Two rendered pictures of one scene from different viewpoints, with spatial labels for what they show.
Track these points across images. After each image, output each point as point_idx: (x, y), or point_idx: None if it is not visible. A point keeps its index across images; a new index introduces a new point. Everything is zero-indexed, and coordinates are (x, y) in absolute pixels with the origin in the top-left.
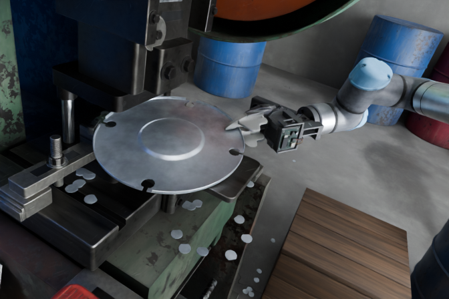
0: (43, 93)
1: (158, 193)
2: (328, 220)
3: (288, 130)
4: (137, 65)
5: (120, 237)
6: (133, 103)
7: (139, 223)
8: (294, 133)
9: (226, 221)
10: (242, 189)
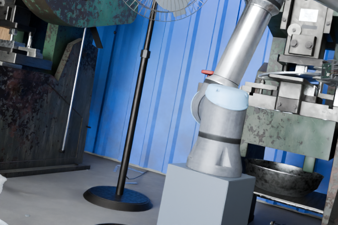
0: None
1: (274, 97)
2: None
3: (325, 64)
4: (286, 42)
5: (249, 100)
6: (285, 60)
7: (260, 103)
8: (329, 67)
9: (316, 156)
10: (278, 77)
